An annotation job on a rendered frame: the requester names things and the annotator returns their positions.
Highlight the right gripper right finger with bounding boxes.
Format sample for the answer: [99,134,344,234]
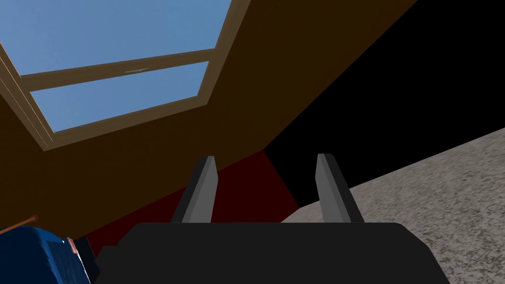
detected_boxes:
[315,153,365,224]

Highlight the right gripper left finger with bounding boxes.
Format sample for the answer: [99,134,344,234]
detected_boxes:
[170,155,219,224]

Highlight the wooden framed window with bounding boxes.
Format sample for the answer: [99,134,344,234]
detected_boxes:
[0,0,252,152]

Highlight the blue box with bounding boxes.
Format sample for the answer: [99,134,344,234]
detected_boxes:
[0,226,99,284]

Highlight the thin brown stick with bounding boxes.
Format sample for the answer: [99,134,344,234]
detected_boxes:
[0,215,39,234]

